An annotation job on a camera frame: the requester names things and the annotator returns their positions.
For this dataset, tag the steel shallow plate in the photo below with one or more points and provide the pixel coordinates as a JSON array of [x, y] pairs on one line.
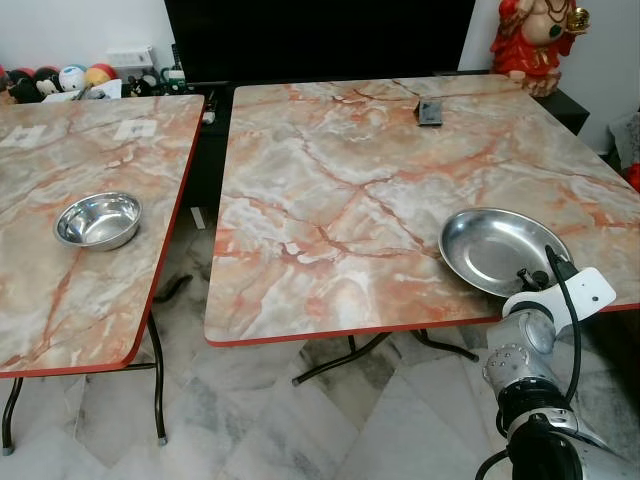
[[495, 250]]

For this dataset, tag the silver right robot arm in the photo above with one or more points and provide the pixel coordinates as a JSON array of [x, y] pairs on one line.
[[520, 360]]

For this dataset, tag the grey cushion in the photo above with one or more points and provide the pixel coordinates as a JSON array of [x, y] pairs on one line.
[[628, 138]]

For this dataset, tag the red laughing buddha statue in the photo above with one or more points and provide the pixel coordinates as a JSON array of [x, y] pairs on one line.
[[535, 50]]

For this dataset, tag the black flat screen television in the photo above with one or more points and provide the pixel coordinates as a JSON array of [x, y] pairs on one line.
[[320, 40]]

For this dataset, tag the black television console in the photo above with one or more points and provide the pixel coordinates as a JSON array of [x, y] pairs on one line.
[[207, 160]]

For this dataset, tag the white paper sticker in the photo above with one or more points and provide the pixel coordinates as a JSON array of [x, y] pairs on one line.
[[20, 136], [135, 129]]

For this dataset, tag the steel deep bowl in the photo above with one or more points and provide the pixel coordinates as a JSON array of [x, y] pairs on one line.
[[98, 225]]

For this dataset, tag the orange round plush toy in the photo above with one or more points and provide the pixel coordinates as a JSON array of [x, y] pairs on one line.
[[101, 73]]

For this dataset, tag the white round plush toy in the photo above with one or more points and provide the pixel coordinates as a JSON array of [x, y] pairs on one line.
[[72, 77]]

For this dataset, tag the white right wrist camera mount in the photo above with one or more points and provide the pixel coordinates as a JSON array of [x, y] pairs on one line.
[[585, 292]]

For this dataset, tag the black folding table leg frame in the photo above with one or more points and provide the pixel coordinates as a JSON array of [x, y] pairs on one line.
[[158, 380], [340, 362]]

